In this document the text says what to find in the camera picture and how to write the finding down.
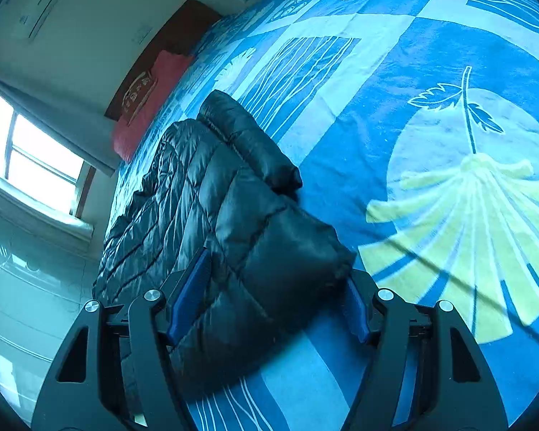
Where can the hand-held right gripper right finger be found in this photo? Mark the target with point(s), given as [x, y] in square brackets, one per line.
[357, 314]

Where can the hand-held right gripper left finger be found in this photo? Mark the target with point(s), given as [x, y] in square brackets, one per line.
[191, 292]

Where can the black puffer jacket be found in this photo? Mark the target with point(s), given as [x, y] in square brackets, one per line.
[251, 233]

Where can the wooden window sill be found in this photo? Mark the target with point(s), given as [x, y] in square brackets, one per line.
[84, 193]

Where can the white wardrobe with circle pattern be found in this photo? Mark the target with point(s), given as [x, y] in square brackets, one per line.
[27, 301]

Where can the red pillow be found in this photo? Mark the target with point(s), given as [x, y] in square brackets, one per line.
[161, 98]

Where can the brown printed cushion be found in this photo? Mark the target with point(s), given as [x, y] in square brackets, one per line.
[139, 96]

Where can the bed with blue patterned sheet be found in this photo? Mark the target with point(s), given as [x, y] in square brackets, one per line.
[364, 98]

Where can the dark wooden headboard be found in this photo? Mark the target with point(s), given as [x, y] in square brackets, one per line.
[179, 31]

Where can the window with white frame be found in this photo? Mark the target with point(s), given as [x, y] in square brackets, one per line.
[36, 152]

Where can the white wall plate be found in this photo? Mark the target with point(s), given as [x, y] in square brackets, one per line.
[143, 36]

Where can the white wall air conditioner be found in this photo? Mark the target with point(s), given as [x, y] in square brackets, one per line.
[49, 0]

